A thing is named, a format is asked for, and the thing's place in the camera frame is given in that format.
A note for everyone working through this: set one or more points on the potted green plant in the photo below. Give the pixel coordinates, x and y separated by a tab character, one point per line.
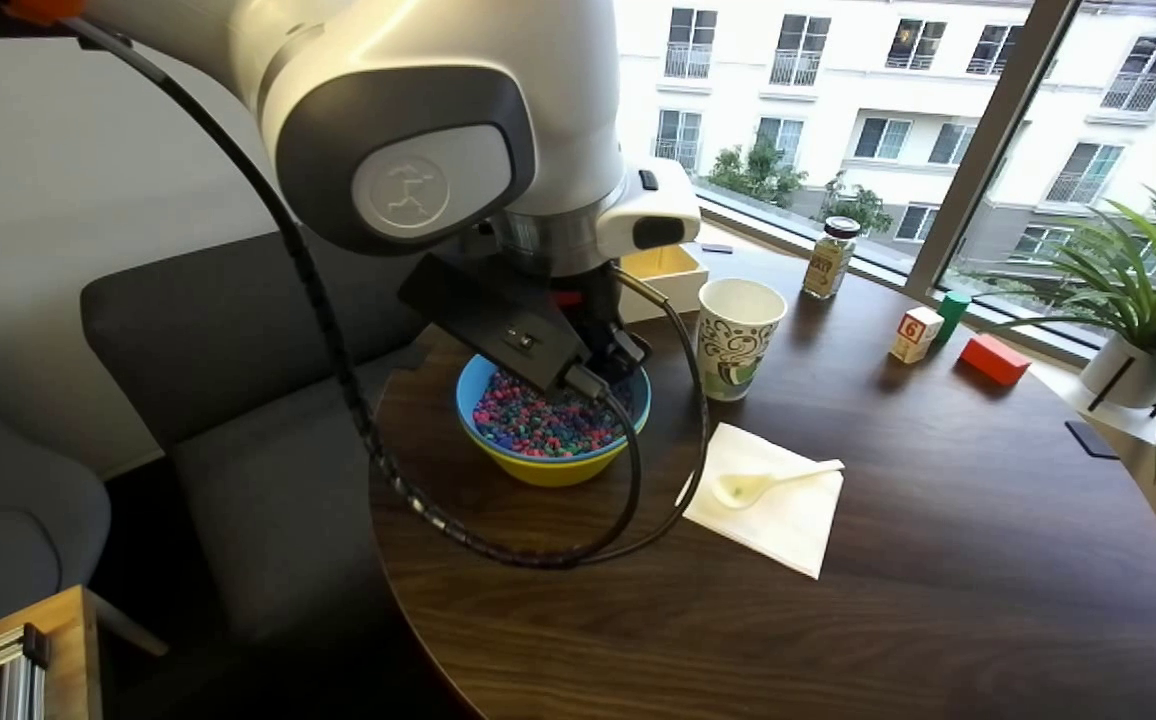
1138	305

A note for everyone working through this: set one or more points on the red block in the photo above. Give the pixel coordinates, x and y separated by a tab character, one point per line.
994	362

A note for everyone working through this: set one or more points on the patterned paper cup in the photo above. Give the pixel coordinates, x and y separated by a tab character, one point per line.
737	344

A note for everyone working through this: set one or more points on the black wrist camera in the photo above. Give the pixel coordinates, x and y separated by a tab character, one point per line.
510	325

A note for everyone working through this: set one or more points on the wooden cart with aluminium rails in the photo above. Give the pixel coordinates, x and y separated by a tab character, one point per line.
28	666

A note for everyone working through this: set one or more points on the grey blue chair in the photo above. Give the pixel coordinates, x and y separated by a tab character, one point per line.
9	523

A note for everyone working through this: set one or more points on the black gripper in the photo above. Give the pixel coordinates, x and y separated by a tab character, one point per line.
585	309

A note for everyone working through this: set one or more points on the glass jar with dark lid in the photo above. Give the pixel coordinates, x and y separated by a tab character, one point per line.
828	260

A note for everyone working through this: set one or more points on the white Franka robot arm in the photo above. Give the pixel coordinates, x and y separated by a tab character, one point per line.
431	95

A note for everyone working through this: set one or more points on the green block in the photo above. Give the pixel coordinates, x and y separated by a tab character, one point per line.
954	312

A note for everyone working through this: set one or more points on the white and yellow wooden box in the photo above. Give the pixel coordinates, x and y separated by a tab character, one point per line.
660	284

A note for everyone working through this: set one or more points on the grey window frame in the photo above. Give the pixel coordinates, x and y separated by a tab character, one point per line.
981	144

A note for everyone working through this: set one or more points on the blue and yellow bowl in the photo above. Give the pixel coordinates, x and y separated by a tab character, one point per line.
549	464

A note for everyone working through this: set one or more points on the white paper napkin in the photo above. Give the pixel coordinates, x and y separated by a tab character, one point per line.
776	523

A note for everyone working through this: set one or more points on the white printed cube block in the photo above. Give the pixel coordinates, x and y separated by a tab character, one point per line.
915	337

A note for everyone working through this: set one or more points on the colorful beads substance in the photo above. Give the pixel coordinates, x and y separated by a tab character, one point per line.
537	424

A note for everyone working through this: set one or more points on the white apartment building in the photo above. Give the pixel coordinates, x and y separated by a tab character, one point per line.
871	83

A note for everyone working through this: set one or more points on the dark grey cushioned bench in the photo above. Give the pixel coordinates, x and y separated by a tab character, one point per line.
242	400

